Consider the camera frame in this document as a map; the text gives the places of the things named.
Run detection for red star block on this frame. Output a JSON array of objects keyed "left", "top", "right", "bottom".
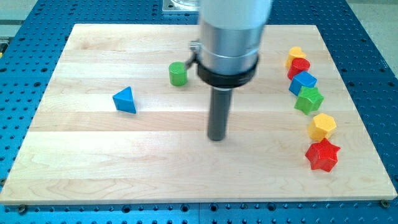
[{"left": 305, "top": 138, "right": 341, "bottom": 172}]

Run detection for black clamp ring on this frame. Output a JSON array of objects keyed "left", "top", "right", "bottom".
[{"left": 185, "top": 53, "right": 259, "bottom": 89}]

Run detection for blue triangle block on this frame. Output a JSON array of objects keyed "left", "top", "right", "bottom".
[{"left": 113, "top": 87, "right": 137, "bottom": 114}]

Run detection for right board clamp screw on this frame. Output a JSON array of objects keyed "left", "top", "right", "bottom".
[{"left": 379, "top": 200, "right": 390, "bottom": 208}]

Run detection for left board clamp screw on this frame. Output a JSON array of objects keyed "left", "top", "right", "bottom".
[{"left": 16, "top": 205, "right": 27, "bottom": 215}]

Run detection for red cylinder block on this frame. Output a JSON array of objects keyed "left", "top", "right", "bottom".
[{"left": 287, "top": 58, "right": 310, "bottom": 80}]

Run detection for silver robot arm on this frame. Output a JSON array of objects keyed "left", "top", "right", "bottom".
[{"left": 184, "top": 0, "right": 273, "bottom": 141}]

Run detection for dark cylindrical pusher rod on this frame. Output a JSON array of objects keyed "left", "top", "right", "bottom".
[{"left": 208, "top": 87, "right": 233, "bottom": 141}]

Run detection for green cylinder block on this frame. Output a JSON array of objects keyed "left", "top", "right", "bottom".
[{"left": 169, "top": 62, "right": 188, "bottom": 86}]

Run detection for green star block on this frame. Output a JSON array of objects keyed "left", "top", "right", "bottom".
[{"left": 294, "top": 86, "right": 324, "bottom": 115}]

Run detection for blue cube block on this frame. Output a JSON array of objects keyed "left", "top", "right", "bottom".
[{"left": 289, "top": 71, "right": 318, "bottom": 96}]

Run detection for board clamp screw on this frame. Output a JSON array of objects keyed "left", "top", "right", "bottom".
[
  {"left": 16, "top": 205, "right": 27, "bottom": 215},
  {"left": 379, "top": 200, "right": 390, "bottom": 208}
]

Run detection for yellow hexagon block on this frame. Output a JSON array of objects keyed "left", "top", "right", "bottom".
[{"left": 307, "top": 113, "right": 336, "bottom": 141}]

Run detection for yellow heart block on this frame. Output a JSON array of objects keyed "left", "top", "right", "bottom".
[{"left": 285, "top": 46, "right": 307, "bottom": 68}]

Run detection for wooden board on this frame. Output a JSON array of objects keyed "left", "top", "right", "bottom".
[{"left": 1, "top": 24, "right": 397, "bottom": 205}]

